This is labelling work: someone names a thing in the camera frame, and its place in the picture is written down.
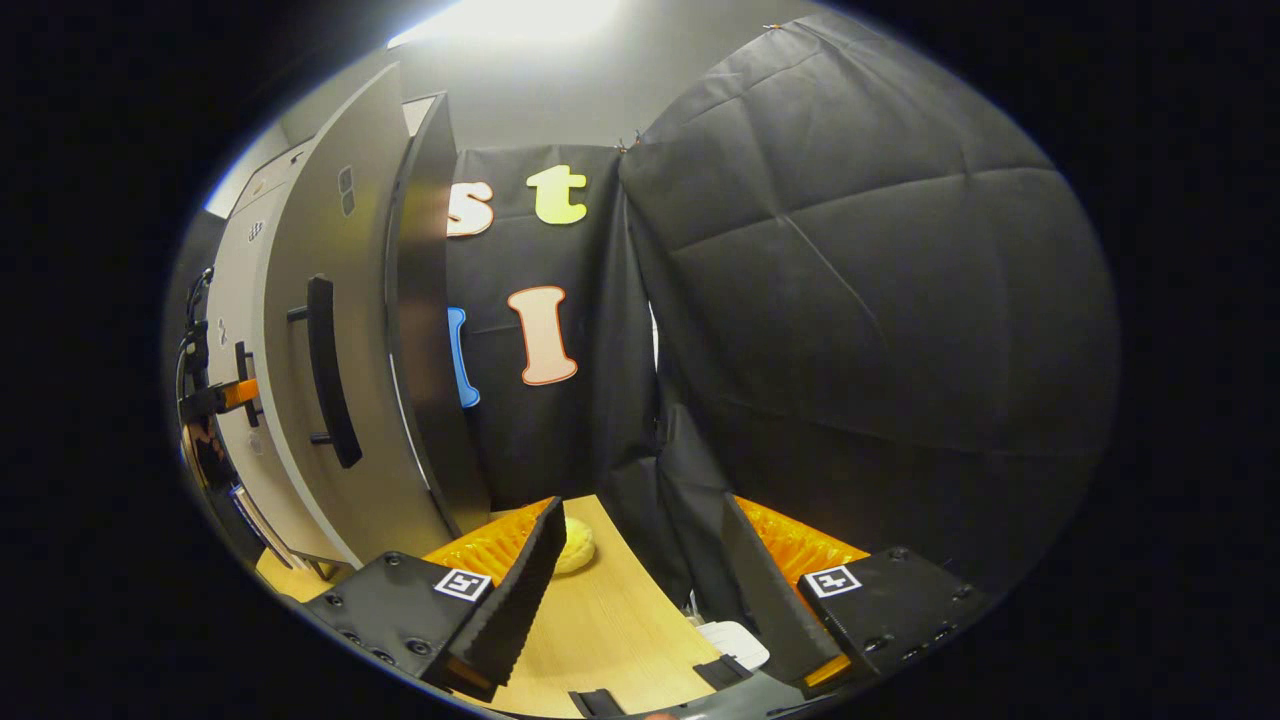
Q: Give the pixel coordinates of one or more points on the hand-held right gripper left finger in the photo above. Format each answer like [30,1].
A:
[520,600]

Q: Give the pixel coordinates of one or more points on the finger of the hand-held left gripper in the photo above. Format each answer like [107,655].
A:
[242,393]

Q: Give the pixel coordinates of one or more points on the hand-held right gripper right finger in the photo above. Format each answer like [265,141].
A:
[770,610]

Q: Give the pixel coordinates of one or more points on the grey cabinet door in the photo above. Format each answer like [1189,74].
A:
[235,300]
[370,300]

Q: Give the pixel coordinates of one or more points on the grey double-door shoe cabinet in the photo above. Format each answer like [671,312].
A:
[430,350]

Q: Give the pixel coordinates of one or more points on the grey cabinet drawer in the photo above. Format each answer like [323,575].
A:
[265,180]

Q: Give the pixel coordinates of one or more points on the small white device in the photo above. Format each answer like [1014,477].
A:
[735,642]

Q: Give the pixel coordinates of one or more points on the yellow soft toy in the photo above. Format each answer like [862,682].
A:
[577,548]

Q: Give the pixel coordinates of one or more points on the black backdrop cloth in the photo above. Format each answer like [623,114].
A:
[850,300]

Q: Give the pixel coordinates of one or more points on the large ceiling light panel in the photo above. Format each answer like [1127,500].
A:
[520,15]

